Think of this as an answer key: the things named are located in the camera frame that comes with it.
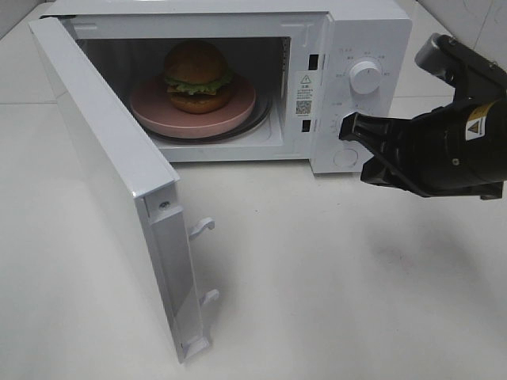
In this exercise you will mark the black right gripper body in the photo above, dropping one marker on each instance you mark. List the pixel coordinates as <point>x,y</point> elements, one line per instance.
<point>455,152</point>

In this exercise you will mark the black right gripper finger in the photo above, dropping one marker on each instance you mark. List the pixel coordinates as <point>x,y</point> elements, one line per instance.
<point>379,171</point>
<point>374,133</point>

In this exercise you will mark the round white door button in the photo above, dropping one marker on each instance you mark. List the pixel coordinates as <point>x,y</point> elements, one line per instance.
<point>346,158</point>

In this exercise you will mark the white dial knob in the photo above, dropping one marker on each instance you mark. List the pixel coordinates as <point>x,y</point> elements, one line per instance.
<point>364,77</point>
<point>338,123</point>

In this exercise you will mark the burger with lettuce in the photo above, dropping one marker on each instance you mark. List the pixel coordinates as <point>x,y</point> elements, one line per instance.
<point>198,77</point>

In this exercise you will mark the pink round plate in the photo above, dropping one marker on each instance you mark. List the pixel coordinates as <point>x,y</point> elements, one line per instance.
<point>151,106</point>

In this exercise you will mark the white microwave door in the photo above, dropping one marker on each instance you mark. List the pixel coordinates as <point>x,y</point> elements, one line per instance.
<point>134,184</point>

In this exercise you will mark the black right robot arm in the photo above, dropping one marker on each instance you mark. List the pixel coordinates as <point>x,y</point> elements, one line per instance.
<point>456,150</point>

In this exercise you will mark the glass microwave turntable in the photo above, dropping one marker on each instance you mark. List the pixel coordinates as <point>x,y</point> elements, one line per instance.
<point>257,117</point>

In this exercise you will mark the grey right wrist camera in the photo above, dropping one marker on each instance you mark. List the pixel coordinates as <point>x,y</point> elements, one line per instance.
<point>437,57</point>

